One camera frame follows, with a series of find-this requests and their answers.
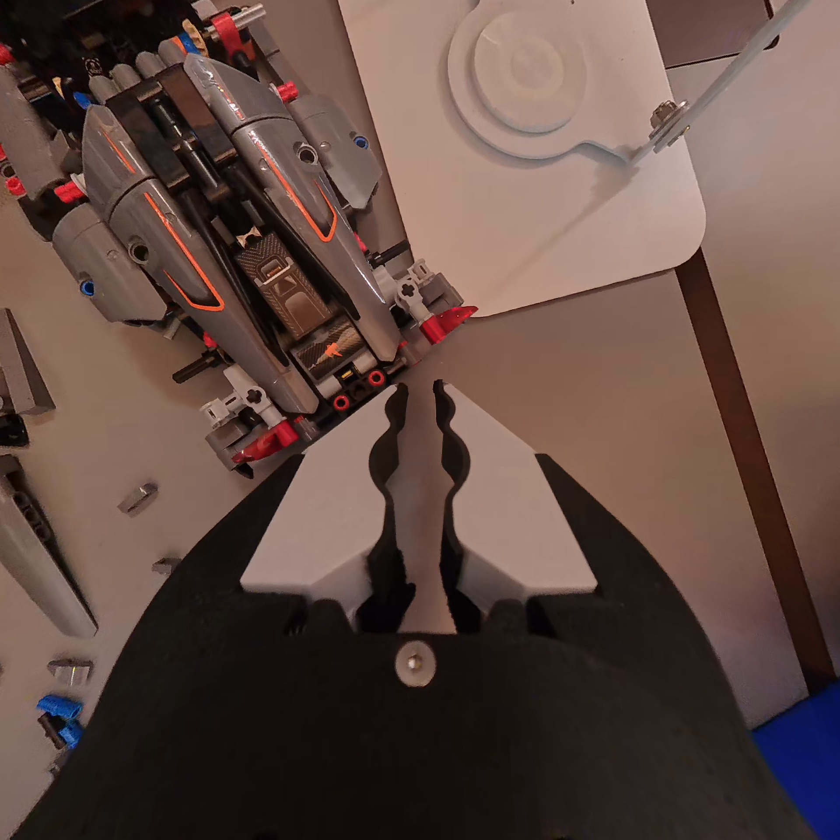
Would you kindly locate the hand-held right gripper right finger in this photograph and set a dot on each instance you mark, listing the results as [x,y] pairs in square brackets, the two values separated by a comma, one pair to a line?
[518,531]

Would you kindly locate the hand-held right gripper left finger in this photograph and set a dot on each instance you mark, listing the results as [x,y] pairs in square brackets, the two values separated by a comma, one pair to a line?
[315,531]

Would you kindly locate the grey lego car model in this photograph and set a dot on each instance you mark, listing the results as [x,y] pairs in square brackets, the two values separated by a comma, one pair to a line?
[151,216]

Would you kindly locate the grey lego panel assembly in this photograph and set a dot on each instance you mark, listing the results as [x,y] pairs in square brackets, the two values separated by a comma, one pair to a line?
[26,131]

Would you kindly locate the grey curved lego panel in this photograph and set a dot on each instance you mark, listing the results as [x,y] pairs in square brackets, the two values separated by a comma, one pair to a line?
[39,564]

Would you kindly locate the blue lego pin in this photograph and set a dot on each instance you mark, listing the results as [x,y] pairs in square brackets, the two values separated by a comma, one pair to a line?
[73,733]
[59,705]

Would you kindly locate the small black lego piece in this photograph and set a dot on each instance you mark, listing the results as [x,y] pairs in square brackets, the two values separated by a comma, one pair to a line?
[49,730]

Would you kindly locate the grey lego wedge plate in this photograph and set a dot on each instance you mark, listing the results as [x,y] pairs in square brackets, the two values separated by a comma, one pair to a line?
[19,374]

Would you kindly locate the white desk lamp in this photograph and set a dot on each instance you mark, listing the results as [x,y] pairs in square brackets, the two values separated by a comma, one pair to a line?
[525,216]

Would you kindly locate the blue plastic bin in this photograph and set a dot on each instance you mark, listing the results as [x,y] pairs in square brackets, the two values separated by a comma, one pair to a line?
[807,735]

